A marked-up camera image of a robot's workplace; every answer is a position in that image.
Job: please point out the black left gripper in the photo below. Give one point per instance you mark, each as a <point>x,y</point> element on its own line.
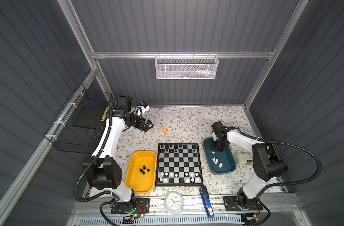
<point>146,127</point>

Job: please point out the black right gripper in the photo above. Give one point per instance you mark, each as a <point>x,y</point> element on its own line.
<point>213,147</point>

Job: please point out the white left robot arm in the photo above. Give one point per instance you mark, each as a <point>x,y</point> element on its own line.
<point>101,169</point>

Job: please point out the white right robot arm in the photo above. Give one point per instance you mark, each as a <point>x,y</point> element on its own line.
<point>267,161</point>

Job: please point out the teal tray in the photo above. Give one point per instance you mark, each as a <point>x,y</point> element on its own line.
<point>219,162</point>

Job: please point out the black and white chessboard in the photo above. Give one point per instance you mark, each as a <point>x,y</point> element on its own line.
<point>178,164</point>

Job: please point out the yellow tray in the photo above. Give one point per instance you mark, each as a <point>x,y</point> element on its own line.
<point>141,172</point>

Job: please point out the blue stapler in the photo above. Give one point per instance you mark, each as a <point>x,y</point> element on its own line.
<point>206,201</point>

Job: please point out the pale green clock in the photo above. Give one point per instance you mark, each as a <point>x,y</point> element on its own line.
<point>174,203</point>

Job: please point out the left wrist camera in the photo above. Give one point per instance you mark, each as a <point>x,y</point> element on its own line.
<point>141,109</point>

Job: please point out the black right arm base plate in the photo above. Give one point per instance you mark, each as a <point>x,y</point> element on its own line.
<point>239,203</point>

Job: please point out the white wire basket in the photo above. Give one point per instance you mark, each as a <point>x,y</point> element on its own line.
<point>186,67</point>

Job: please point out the black wire basket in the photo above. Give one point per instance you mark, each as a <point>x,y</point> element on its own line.
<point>81,123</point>

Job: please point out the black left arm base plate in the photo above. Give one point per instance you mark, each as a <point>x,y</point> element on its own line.
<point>135,206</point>

